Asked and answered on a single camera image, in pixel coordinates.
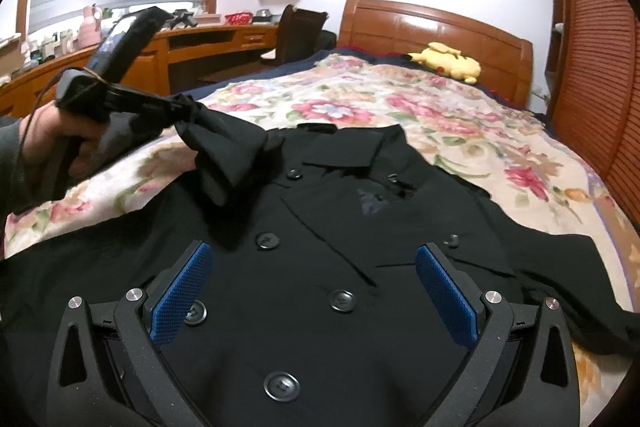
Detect dark desk chair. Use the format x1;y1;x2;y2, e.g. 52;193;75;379
260;5;328;64

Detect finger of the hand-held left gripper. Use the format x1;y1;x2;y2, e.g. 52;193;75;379
107;84;207;125

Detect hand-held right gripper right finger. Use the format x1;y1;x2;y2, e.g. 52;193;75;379
415;243;601;427

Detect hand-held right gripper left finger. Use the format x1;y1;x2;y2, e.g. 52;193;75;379
45;241;213;427

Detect black buttoned coat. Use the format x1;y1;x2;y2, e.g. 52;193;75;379
0;104;640;427

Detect pink bottle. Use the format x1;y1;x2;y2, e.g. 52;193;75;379
81;5;104;48

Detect yellow plush toy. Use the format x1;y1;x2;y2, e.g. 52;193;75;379
406;42;482;84

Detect wooden desk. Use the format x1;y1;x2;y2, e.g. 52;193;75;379
0;23;281;118

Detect wooden bed headboard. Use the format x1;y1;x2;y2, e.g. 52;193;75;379
336;0;533;108

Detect wooden louvered wardrobe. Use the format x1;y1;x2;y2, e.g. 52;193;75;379
544;0;640;218

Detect floral blanket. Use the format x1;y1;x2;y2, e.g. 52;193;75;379
5;52;640;427

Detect person's left hand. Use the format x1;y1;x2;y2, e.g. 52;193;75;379
22;102;108;182

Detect black desk gadget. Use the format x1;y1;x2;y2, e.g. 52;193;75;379
171;9;199;30

